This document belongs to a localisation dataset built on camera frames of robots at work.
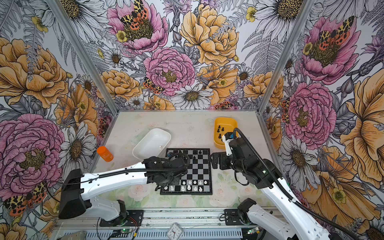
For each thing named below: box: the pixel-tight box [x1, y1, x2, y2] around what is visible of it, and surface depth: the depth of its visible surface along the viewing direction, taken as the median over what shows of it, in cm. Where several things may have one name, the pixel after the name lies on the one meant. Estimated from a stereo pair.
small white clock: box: [166, 222, 184, 240], surface depth 70 cm
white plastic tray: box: [132, 128, 172, 161], surface depth 101 cm
